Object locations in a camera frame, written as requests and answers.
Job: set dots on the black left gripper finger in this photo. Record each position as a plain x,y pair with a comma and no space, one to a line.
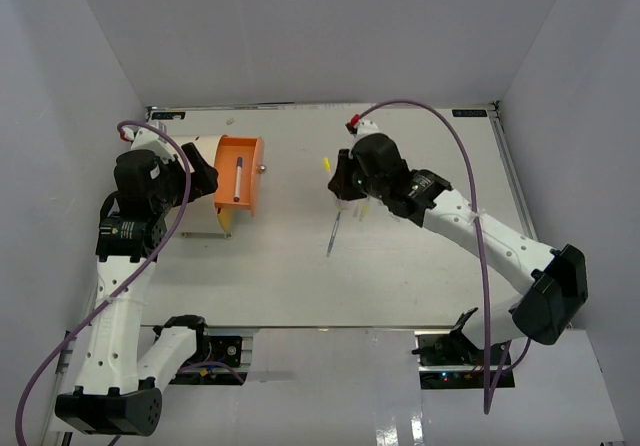
193,155
204,182

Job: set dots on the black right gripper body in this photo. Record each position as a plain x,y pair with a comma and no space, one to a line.
369,186

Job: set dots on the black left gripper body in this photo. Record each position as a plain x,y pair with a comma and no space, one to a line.
173,191

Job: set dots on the blue cap white marker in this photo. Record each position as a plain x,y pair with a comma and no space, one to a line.
238,180

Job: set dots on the orange drawer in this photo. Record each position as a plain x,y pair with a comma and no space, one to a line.
252,152

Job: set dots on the yellow bottom drawer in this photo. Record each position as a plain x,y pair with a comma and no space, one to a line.
225,219

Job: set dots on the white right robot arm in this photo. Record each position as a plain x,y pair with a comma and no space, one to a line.
551,283

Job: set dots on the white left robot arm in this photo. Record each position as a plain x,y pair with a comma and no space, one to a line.
118,391

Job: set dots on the thin blue ballpoint pen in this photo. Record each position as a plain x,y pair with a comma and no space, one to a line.
333,233

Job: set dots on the white round drawer organizer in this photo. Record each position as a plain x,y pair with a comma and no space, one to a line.
202,216

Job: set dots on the black label sticker left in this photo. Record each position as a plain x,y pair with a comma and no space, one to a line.
168,115

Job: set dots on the black label sticker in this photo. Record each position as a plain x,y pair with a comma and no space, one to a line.
168,115
469,113

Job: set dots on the black label sticker right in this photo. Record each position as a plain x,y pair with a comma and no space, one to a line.
469,113

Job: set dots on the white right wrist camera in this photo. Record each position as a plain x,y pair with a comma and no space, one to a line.
359,127

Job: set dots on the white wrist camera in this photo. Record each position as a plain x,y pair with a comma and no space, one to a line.
359,127
144,139

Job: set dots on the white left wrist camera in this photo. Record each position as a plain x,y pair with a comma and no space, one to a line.
144,139

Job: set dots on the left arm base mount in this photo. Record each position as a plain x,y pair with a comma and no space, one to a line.
230,349

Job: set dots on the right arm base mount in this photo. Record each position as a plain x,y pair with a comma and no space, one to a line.
439,370

